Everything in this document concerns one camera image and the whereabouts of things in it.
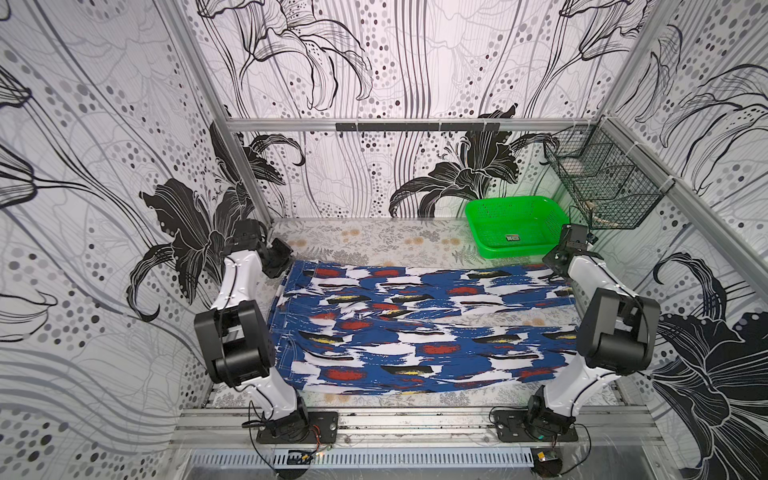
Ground blue patterned long pants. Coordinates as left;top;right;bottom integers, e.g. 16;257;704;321
268;261;580;395

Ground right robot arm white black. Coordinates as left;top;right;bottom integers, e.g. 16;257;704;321
523;224;661;441

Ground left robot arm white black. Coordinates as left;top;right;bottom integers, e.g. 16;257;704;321
194;219;310;443

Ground green plastic basket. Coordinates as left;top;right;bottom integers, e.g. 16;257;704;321
465;196;568;259

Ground black wire basket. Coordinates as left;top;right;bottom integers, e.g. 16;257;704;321
543;125;662;230

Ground black bar on rail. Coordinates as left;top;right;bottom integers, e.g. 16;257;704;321
335;121;501;132

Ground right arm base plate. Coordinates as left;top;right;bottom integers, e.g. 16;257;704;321
489;409;579;444

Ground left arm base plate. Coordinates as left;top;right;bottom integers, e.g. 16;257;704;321
256;411;339;445

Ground white slotted cable duct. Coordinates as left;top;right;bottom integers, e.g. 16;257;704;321
189;446;534;470

